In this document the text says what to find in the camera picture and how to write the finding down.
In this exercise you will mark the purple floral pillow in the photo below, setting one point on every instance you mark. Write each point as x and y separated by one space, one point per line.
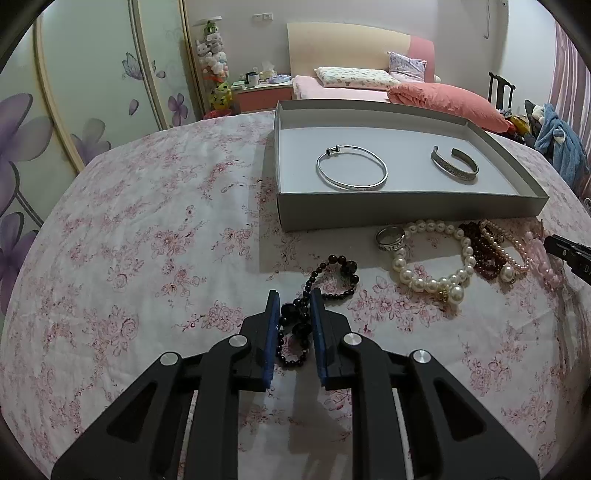
406 67

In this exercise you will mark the patterned white pillow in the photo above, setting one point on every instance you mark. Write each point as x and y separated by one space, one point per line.
353 77

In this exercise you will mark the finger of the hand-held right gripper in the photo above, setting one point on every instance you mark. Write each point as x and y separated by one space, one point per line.
572 256

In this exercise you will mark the pink nightstand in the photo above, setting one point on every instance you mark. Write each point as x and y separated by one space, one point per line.
263 97

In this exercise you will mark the blue cloth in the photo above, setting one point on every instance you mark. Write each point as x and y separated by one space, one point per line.
279 79

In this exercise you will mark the light pink pearl strand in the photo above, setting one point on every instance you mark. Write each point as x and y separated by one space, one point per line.
508 273

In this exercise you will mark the colourful pile on chair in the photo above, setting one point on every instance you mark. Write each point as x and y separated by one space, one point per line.
519 123

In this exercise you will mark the pink bed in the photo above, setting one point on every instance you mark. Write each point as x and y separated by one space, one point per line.
332 92

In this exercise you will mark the pink striped curtain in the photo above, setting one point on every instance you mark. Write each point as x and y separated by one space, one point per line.
572 92

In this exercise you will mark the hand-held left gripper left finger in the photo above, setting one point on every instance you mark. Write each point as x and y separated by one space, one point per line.
273 332

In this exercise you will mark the blue robe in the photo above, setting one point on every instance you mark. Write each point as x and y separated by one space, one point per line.
561 143

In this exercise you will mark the flower printed sliding wardrobe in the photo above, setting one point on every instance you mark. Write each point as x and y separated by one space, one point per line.
92 92

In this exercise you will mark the wall light switch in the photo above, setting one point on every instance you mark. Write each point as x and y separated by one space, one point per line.
262 17

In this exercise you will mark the folded pink quilt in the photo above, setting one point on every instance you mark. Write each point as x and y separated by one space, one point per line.
443 101

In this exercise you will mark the grey cardboard box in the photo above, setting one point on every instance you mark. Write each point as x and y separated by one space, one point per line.
369 210

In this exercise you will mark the white mug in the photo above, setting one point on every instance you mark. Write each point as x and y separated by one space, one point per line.
252 79

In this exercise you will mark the tissue box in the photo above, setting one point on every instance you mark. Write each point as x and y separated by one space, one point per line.
268 71

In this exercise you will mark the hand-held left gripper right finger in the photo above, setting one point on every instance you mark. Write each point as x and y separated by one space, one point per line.
317 332

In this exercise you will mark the column of plush toys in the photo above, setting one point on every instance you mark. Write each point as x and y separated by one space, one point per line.
212 50

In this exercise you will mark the cream pink headboard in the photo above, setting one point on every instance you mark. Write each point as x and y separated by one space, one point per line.
341 46

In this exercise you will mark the thin silver bangle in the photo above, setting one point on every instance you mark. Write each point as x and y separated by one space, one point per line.
329 151

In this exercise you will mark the white grey plush toy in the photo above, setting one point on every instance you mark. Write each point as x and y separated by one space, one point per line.
536 112

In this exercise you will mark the dark wooden chair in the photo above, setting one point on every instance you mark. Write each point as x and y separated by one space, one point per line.
501 90

